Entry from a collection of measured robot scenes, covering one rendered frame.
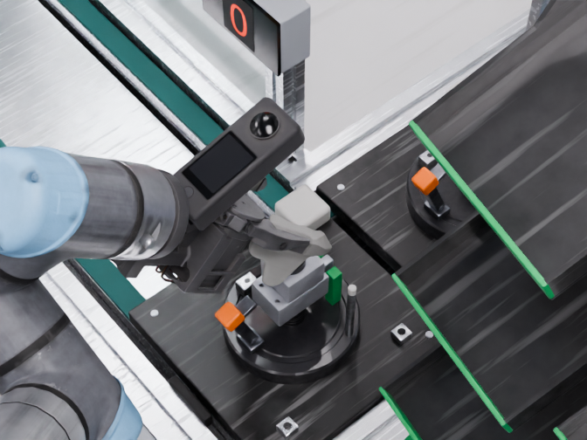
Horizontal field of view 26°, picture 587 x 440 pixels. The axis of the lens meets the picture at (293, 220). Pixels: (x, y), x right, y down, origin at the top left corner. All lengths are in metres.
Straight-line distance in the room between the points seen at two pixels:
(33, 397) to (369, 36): 0.92
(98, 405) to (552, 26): 0.44
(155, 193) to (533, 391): 0.31
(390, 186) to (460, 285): 0.55
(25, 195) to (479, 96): 0.31
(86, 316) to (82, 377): 0.39
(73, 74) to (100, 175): 0.71
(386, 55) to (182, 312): 0.53
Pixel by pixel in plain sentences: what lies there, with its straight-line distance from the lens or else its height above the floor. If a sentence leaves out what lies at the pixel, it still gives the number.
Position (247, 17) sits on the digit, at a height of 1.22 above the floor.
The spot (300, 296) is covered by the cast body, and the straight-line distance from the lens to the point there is 1.23.
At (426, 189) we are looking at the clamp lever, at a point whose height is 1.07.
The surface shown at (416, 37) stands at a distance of 1.72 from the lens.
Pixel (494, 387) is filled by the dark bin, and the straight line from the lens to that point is 0.85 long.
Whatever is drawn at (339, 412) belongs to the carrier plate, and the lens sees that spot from 1.26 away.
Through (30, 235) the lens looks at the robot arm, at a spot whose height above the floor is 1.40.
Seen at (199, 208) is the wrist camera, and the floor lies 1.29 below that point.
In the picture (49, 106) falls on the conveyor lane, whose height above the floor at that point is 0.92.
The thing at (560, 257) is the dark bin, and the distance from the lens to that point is 0.71.
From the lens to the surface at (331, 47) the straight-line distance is 1.70.
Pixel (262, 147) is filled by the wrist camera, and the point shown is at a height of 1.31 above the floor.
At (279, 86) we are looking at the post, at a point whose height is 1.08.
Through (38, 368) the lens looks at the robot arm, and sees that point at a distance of 0.95.
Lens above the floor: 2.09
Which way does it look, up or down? 54 degrees down
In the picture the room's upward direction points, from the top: straight up
